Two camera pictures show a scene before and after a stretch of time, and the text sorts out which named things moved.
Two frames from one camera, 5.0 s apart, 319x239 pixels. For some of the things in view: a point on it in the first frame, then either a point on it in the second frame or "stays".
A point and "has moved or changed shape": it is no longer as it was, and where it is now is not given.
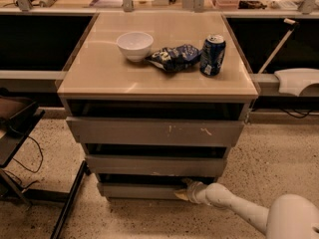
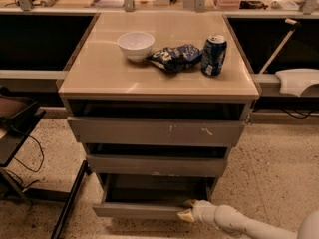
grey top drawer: (155, 131) stays
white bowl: (136, 46) stays
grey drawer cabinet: (155, 99) stays
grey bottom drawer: (141, 190) has moved or changed shape
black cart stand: (19, 117) stays
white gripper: (193, 192) to (205, 210)
